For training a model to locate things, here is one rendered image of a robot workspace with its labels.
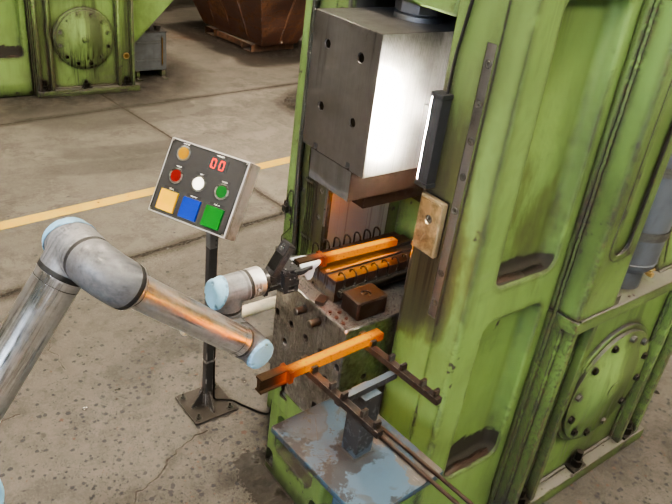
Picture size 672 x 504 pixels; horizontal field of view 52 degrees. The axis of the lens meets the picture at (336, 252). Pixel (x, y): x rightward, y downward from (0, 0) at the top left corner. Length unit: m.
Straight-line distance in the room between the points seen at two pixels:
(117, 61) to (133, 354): 4.03
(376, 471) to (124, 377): 1.65
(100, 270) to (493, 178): 0.97
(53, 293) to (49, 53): 5.15
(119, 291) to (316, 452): 0.73
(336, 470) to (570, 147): 1.11
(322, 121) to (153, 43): 5.46
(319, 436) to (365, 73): 1.01
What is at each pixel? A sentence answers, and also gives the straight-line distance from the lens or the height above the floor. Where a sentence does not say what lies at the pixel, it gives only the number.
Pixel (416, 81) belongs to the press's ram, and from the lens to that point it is 1.96.
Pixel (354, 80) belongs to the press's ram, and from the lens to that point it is 1.93.
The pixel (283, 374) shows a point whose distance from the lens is 1.78.
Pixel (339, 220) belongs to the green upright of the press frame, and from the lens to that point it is 2.42.
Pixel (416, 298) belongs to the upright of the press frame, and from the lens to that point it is 2.09.
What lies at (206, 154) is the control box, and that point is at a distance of 2.50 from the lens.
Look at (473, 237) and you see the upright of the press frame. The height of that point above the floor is 1.30.
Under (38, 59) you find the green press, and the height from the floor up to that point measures 0.35.
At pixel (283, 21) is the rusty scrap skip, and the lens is 8.69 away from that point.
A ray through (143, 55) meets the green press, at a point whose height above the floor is 0.23.
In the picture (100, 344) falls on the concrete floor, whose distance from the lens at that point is 3.51.
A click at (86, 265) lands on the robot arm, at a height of 1.31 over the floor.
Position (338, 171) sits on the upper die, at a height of 1.34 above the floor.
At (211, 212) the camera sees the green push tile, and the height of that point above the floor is 1.02.
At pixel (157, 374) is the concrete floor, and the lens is 3.31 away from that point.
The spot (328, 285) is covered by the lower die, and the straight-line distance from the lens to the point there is 2.19.
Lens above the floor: 2.13
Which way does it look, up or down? 29 degrees down
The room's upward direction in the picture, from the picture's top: 8 degrees clockwise
